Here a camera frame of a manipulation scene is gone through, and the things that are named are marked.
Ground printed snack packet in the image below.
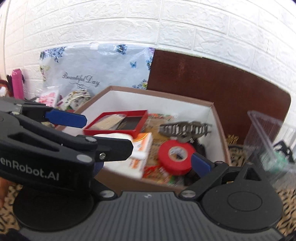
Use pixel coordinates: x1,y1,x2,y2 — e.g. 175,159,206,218
142,113,186,186

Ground large cardboard box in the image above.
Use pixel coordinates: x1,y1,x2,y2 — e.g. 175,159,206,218
76,86,231,194

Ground orange white paper box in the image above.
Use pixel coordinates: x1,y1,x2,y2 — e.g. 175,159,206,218
104,133,153,179

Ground person's left hand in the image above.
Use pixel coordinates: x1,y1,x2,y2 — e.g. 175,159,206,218
0,178,14,208

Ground red shallow tray box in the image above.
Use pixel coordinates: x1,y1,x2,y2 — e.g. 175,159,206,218
83,110,148,138

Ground pink thermos bottle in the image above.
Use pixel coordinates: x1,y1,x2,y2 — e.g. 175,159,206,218
11,69,25,99

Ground red feather decoration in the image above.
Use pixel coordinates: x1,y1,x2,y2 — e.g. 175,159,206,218
0,75,14,97

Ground bag of wooden toothpicks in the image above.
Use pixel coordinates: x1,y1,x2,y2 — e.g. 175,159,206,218
89,114,126,131

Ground clear plastic container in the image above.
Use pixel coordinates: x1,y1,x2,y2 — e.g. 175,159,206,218
243,110,295,189

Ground grey hair claw clip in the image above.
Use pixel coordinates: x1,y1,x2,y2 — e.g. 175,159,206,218
159,121,212,143

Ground floral plastic bag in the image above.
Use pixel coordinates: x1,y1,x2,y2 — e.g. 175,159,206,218
40,43,155,97

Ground red electrical tape roll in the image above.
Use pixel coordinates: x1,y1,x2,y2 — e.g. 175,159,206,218
158,140,196,176

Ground pink tissue pack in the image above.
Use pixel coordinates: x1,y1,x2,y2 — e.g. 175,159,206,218
36,89,60,108

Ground floral drawstring pouch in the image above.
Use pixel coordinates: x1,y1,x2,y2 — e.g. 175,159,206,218
56,90,91,111

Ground dark brown wooden board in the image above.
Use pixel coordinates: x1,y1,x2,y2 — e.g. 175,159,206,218
147,50,291,144

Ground white cotton glove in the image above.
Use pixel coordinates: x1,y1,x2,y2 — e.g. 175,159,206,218
93,133,133,143

